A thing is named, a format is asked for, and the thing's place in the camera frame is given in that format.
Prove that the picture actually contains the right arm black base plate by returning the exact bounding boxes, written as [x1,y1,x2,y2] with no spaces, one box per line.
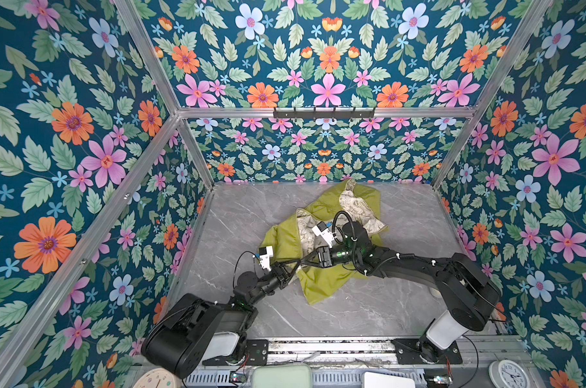
[391,337,463,365]

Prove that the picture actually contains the beige clock bottom left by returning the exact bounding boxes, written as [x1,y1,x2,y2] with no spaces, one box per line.
[132,368,183,388]

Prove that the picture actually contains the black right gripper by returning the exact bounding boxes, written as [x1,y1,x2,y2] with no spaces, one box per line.
[301,246,361,271]

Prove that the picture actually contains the aluminium frame post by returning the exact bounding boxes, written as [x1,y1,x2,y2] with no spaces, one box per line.
[432,0,553,192]
[115,0,215,192]

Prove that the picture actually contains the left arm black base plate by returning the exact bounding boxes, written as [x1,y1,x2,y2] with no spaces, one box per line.
[224,339,270,366]

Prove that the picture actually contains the pale green box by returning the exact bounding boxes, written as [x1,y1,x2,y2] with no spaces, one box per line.
[250,364,313,388]

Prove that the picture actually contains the aluminium front rail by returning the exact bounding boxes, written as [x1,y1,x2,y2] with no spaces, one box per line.
[127,335,541,370]

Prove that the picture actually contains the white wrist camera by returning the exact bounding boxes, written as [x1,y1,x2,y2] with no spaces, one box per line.
[258,246,274,272]
[312,221,336,248]

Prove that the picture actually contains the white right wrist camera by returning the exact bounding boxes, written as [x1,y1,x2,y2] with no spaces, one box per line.
[312,221,336,248]

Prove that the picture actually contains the aluminium frame post back right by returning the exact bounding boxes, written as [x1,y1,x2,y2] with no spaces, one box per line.
[432,0,553,192]

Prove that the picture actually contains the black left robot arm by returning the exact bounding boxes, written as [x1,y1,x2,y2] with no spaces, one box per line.
[141,260,301,379]

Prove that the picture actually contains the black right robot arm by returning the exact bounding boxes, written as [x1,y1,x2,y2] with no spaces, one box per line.
[301,222,501,352]

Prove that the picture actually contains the green jacket with printed lining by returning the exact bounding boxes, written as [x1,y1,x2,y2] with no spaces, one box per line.
[262,179,388,305]

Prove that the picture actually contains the aluminium frame post back left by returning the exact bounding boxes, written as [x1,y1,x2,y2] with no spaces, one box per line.
[115,0,215,192]

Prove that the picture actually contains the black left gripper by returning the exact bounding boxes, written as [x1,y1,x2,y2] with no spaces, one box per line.
[248,259,301,311]

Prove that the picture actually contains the white clock bottom right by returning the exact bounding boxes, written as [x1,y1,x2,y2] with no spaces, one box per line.
[488,360,532,388]

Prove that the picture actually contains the black hook rail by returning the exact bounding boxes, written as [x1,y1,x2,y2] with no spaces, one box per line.
[272,107,375,121]

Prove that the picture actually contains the aluminium frame left diagonal bar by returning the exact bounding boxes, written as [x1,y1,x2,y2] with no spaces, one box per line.
[0,114,180,387]

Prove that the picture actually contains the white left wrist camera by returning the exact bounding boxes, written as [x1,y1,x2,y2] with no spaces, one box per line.
[258,246,274,272]

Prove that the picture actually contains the white box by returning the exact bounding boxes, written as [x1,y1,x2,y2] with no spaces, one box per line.
[362,372,416,388]

